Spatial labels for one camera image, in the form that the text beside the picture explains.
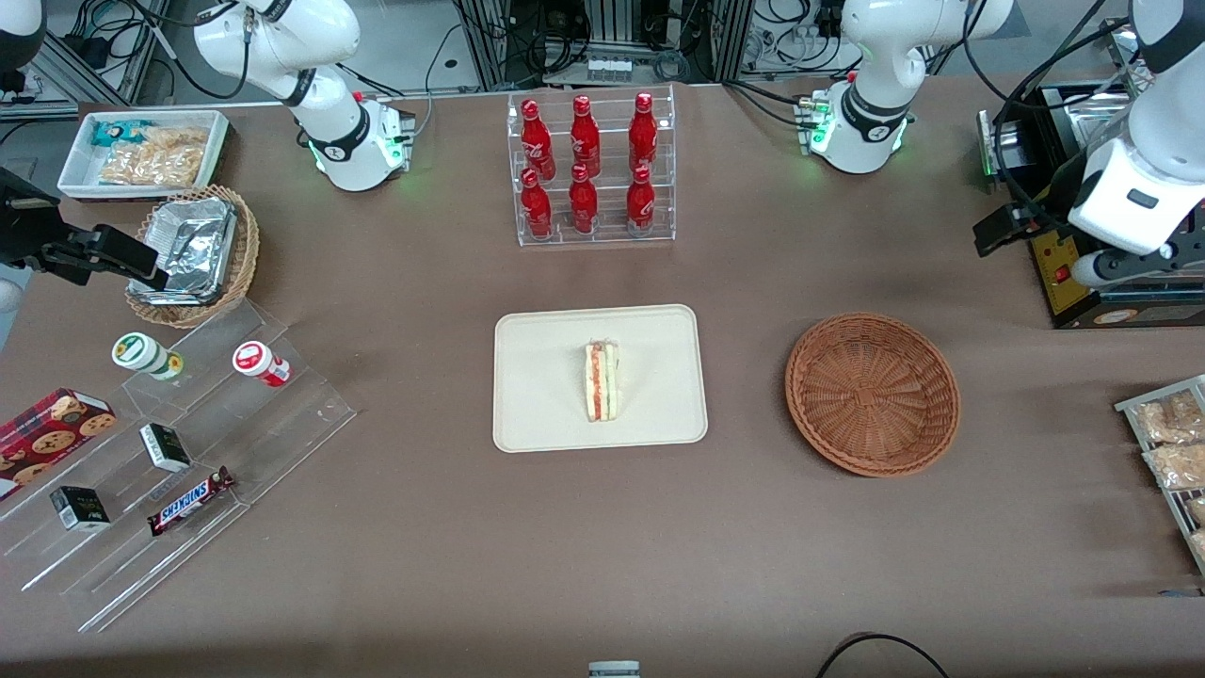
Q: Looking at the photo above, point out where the clear bag of chips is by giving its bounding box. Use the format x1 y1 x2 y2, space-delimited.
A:
141 125 210 156
99 141 204 187

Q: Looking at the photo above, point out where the large brown wicker basket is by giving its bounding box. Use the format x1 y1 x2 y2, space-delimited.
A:
785 313 961 477

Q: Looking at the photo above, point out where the triangular sandwich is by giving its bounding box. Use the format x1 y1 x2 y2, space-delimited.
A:
584 341 620 423

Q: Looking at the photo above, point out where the clear acrylic step stand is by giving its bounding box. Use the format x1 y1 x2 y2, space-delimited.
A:
0 299 357 634

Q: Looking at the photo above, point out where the small black carton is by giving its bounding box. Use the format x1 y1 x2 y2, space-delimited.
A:
139 423 192 473
50 486 111 532

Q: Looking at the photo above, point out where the steel warmer pan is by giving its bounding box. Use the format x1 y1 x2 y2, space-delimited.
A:
1066 94 1135 156

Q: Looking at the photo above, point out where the black table cable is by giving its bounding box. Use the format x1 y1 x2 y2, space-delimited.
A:
814 633 952 678

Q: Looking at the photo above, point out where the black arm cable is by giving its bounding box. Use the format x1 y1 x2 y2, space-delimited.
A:
958 0 1135 232

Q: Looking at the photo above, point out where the red capped yogurt bottle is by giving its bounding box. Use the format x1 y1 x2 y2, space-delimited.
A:
233 341 291 388

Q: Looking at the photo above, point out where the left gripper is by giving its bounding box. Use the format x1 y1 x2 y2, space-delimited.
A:
973 137 1205 258

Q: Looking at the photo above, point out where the beige plastic tray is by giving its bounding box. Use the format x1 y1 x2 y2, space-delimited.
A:
492 304 709 454

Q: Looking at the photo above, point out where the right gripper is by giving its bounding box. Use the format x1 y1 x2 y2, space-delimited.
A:
0 168 171 290

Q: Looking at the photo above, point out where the clear acrylic bottle rack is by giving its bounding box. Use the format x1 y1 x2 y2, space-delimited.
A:
506 83 677 248

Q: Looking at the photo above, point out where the white plastic bin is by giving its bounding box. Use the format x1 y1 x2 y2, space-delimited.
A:
58 110 232 202

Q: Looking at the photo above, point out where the Snickers chocolate bar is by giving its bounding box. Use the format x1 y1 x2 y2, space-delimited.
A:
147 466 235 537

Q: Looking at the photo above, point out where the red cookie box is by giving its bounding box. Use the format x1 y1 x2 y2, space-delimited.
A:
0 388 118 500

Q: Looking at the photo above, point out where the small light wicker basket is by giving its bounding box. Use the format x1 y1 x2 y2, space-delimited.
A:
125 185 260 329

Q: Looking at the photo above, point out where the black food warmer machine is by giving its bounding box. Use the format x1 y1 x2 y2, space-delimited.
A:
977 14 1205 331

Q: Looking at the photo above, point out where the green capped yogurt bottle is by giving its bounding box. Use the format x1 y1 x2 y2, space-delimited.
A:
111 332 185 382

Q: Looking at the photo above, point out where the metal wire tray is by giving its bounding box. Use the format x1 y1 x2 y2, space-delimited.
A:
1115 375 1205 575

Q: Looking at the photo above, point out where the teal snack packet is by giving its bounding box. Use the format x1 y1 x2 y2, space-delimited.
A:
91 118 152 148

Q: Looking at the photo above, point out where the aluminium foil container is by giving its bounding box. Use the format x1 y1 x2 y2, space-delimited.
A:
129 196 236 304

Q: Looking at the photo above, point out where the red cola bottle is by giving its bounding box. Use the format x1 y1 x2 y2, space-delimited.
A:
570 94 602 178
569 163 599 234
521 168 554 238
629 91 658 172
626 165 656 232
521 99 555 180

